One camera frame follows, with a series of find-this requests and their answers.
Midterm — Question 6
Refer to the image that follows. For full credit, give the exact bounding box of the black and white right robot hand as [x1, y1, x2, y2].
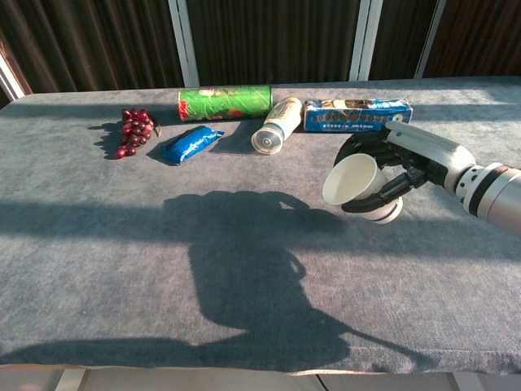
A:
[335, 121, 476, 214]

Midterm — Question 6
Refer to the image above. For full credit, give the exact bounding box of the white paper cup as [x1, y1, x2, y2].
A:
[322, 153, 405, 226]

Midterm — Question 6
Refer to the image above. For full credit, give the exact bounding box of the blue cookie box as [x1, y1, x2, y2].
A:
[303, 98, 414, 134]

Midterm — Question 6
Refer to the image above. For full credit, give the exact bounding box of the cream plastic bottle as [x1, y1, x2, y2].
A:
[250, 96, 304, 156]

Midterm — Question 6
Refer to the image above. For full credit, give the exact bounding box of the green chips can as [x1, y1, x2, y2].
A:
[177, 84, 274, 123]

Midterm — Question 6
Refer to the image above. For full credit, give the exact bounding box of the blue snack packet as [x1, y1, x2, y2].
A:
[159, 125, 226, 167]

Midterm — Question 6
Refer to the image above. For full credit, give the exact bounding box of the red grape bunch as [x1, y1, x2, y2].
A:
[115, 108, 162, 160]

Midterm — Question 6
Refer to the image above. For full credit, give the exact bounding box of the grey-blue tablecloth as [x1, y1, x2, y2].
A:
[0, 75, 521, 376]

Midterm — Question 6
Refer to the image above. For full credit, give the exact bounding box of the white window post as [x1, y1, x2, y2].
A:
[348, 0, 386, 82]
[0, 54, 28, 102]
[414, 0, 448, 80]
[167, 0, 201, 89]

